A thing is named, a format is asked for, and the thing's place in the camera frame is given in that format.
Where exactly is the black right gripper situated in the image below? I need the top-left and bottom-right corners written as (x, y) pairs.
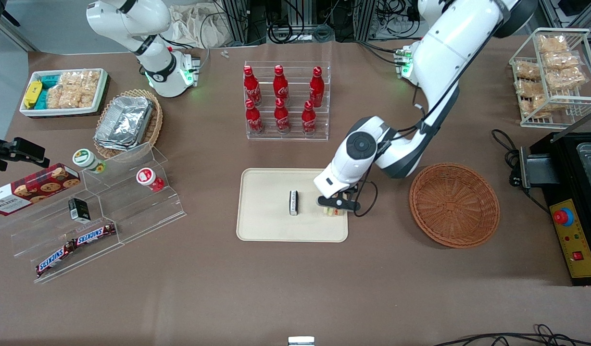
top-left (7, 137), bottom-right (51, 168)

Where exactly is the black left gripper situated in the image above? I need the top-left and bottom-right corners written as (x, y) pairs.
top-left (317, 185), bottom-right (362, 213)

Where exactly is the beige rectangular serving tray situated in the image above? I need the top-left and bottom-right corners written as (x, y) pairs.
top-left (236, 168), bottom-right (349, 243)

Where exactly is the round brown wicker basket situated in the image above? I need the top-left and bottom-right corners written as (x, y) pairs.
top-left (409, 163), bottom-right (501, 249)

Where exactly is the oval tan wicker basket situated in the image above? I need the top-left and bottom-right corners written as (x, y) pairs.
top-left (93, 88), bottom-right (164, 160)

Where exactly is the red tartan cookie box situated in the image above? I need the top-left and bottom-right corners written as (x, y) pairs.
top-left (0, 163), bottom-right (81, 217)

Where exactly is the green lid dessert cup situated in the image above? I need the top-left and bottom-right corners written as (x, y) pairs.
top-left (72, 148), bottom-right (106, 174)

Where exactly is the yellow snack packet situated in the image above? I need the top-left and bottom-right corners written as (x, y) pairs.
top-left (23, 80), bottom-right (43, 109)

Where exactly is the clear rice cracker bag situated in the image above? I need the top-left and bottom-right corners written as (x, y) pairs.
top-left (79, 82), bottom-right (101, 108)
top-left (60, 71), bottom-right (101, 90)
top-left (46, 84), bottom-right (82, 110)

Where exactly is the small black box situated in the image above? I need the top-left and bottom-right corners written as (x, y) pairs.
top-left (68, 197), bottom-right (91, 223)

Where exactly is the clear acrylic bottle rack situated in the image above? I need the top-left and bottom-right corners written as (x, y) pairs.
top-left (244, 61), bottom-right (331, 141)

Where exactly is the red cola bottle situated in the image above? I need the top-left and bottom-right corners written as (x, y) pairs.
top-left (309, 66), bottom-right (326, 108)
top-left (245, 99), bottom-right (265, 136)
top-left (243, 66), bottom-right (263, 107)
top-left (274, 98), bottom-right (291, 134)
top-left (273, 65), bottom-right (290, 103)
top-left (301, 100), bottom-right (317, 136)

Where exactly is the white rectangular plastic bin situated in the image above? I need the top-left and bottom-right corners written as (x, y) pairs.
top-left (19, 68), bottom-right (109, 118)

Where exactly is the silver foil container stack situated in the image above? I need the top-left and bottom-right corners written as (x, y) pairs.
top-left (94, 96), bottom-right (154, 151)

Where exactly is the brown snickers bar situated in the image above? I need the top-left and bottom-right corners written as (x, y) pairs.
top-left (35, 241), bottom-right (77, 277)
top-left (73, 222), bottom-right (117, 247)

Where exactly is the clear acrylic stepped shelf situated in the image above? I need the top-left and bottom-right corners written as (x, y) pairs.
top-left (0, 141), bottom-right (187, 284)

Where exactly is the red lid dessert cup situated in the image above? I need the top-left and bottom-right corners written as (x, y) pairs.
top-left (136, 167), bottom-right (165, 192)

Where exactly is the crumpled beige cloth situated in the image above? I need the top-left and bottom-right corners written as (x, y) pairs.
top-left (167, 4), bottom-right (229, 49)

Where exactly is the red emergency stop button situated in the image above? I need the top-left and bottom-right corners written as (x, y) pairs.
top-left (553, 208), bottom-right (575, 227)

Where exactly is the black machine with yellow panel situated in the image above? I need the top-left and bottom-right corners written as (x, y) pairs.
top-left (518, 107), bottom-right (591, 287)

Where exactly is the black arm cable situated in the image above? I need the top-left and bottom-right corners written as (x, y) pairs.
top-left (351, 82), bottom-right (462, 218)

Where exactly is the black base cable bundle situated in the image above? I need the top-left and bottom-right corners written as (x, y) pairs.
top-left (357, 40), bottom-right (407, 66)

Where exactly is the black machine power cable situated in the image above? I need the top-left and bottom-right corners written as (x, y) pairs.
top-left (491, 128), bottom-right (551, 215)

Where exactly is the coiled black cable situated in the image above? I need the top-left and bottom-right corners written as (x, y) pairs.
top-left (267, 20), bottom-right (294, 45)

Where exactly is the aluminium frame post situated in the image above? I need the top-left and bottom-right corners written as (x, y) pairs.
top-left (352, 0), bottom-right (377, 42)
top-left (222, 0), bottom-right (251, 47)

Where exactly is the black floor cable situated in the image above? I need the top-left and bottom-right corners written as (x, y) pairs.
top-left (432, 324), bottom-right (591, 346)

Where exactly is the white wire rack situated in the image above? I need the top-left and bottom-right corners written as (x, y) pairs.
top-left (509, 27), bottom-right (591, 129)

